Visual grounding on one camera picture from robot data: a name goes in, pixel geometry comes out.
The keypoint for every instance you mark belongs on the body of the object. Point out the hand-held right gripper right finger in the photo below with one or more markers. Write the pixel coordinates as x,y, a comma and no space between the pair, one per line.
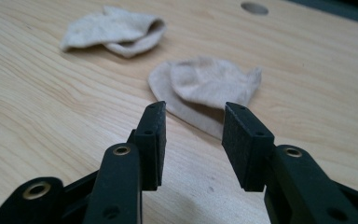
248,155

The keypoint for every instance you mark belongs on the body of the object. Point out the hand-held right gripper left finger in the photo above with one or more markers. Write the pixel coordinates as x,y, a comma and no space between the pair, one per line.
149,146

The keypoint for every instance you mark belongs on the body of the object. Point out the beige sock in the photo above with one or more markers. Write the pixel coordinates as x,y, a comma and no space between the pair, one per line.
205,90
112,31

